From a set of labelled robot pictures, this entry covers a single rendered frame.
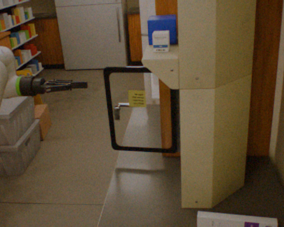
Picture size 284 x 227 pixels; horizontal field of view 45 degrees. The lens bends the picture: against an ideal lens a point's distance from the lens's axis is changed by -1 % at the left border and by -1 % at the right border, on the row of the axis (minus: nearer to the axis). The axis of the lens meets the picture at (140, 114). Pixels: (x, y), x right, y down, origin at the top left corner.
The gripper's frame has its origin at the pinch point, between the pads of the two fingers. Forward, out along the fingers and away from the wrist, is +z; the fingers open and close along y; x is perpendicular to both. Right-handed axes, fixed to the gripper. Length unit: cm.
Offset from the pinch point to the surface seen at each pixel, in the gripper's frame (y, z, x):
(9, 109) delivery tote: 126, -107, 64
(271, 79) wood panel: -1, 82, -1
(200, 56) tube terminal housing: -38, 50, -21
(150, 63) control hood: -38, 35, -19
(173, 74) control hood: -38, 42, -15
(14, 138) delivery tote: 122, -106, 90
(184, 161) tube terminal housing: -38, 45, 16
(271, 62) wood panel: -1, 82, -8
